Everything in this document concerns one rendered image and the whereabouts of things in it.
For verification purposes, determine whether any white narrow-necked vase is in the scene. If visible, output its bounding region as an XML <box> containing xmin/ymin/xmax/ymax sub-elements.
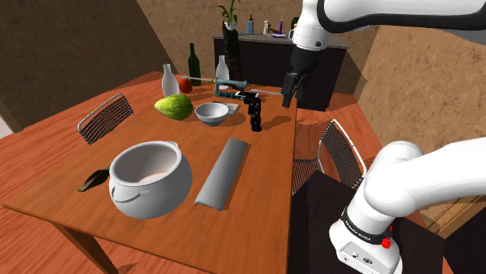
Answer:
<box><xmin>214</xmin><ymin>54</ymin><xmax>231</xmax><ymax>91</ymax></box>
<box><xmin>160</xmin><ymin>62</ymin><xmax>181</xmax><ymax>98</ymax></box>

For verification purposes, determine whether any dark robot stand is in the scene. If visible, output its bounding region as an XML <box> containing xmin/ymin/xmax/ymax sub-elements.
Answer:
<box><xmin>287</xmin><ymin>170</ymin><xmax>446</xmax><ymax>274</ymax></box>

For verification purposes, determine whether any teal caulking gun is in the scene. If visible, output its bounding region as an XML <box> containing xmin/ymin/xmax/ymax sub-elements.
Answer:
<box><xmin>179</xmin><ymin>74</ymin><xmax>284</xmax><ymax>102</ymax></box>

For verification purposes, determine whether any green oval fruit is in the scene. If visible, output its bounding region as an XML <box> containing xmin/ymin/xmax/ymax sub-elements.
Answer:
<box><xmin>153</xmin><ymin>93</ymin><xmax>195</xmax><ymax>122</ymax></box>

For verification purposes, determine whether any wire mesh chair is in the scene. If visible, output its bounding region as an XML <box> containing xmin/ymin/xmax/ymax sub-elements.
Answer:
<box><xmin>291</xmin><ymin>118</ymin><xmax>378</xmax><ymax>197</ymax></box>
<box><xmin>76</xmin><ymin>93</ymin><xmax>135</xmax><ymax>146</ymax></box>

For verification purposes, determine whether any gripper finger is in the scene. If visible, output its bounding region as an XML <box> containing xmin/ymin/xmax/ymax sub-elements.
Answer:
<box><xmin>294</xmin><ymin>74</ymin><xmax>308</xmax><ymax>100</ymax></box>
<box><xmin>281</xmin><ymin>72</ymin><xmax>298</xmax><ymax>109</ymax></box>

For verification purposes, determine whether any dark green bottle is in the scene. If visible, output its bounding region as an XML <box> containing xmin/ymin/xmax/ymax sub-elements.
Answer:
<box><xmin>187</xmin><ymin>42</ymin><xmax>203</xmax><ymax>87</ymax></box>

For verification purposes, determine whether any white bowl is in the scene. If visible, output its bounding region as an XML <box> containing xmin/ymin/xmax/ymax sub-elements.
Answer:
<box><xmin>194</xmin><ymin>101</ymin><xmax>231</xmax><ymax>128</ymax></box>

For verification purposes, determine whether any black stacked figure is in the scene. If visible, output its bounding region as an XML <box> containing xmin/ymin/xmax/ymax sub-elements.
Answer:
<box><xmin>242</xmin><ymin>91</ymin><xmax>263</xmax><ymax>133</ymax></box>

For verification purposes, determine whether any dark sideboard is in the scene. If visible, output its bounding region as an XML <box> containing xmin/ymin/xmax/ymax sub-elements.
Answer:
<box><xmin>211</xmin><ymin>15</ymin><xmax>350</xmax><ymax>113</ymax></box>

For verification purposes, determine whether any wooden table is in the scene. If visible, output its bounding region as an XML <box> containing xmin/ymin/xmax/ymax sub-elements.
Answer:
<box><xmin>2</xmin><ymin>70</ymin><xmax>298</xmax><ymax>274</ymax></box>

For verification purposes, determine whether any dark green leaf-shaped thing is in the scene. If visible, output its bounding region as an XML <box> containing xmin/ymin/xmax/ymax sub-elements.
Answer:
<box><xmin>77</xmin><ymin>168</ymin><xmax>111</xmax><ymax>194</ymax></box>

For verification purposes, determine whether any grey flat tray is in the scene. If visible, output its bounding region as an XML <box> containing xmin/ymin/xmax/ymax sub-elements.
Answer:
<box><xmin>212</xmin><ymin>100</ymin><xmax>241</xmax><ymax>116</ymax></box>

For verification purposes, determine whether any white round pot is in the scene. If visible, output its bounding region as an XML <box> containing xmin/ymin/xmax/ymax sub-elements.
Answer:
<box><xmin>107</xmin><ymin>140</ymin><xmax>194</xmax><ymax>220</ymax></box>

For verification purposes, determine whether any grey half-round long block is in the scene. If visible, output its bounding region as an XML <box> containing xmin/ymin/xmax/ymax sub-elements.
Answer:
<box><xmin>193</xmin><ymin>136</ymin><xmax>250</xmax><ymax>212</ymax></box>

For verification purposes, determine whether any red apple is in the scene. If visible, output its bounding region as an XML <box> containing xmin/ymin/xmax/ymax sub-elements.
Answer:
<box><xmin>178</xmin><ymin>77</ymin><xmax>194</xmax><ymax>95</ymax></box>

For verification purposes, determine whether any plant on black stand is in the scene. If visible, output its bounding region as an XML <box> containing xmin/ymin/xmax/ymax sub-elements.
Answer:
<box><xmin>215</xmin><ymin>0</ymin><xmax>243</xmax><ymax>82</ymax></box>

